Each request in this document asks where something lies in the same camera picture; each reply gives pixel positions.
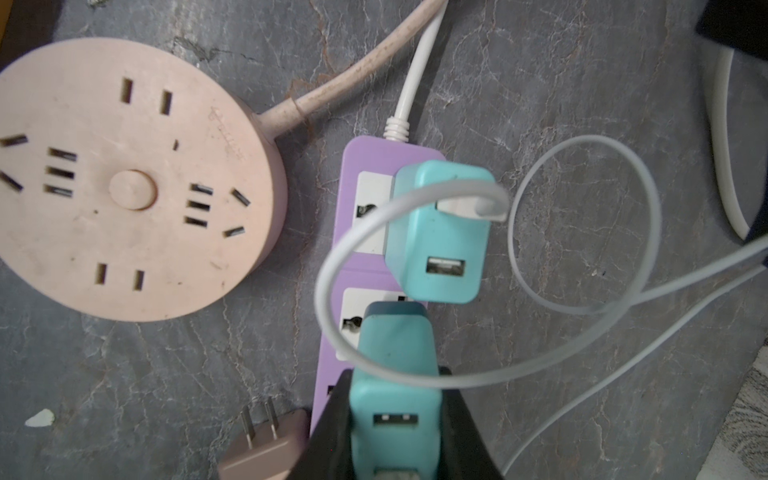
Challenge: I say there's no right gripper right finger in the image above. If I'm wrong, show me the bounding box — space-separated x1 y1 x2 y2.
437 389 503 480

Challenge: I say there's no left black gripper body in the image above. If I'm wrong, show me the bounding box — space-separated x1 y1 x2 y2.
695 0 768 60

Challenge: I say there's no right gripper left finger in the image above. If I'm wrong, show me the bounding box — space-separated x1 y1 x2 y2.
287 369 354 480

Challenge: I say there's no pink charger adapter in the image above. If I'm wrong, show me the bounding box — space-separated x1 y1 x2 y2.
217 398 310 480

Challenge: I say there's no purple power strip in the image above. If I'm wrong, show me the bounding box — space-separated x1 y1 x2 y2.
310 136 445 429

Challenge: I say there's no pink round power socket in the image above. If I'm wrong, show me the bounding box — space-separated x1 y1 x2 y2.
1 38 288 322

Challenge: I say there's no white orange strip cord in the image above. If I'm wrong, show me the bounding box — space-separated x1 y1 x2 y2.
710 46 754 241

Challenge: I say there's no white long thin cable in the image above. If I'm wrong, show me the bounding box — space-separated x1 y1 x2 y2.
500 263 768 478

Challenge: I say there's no white purple strip cord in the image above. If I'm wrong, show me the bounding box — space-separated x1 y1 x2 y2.
382 0 450 143

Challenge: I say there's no beige round socket cord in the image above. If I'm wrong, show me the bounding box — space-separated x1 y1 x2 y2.
257 0 450 140

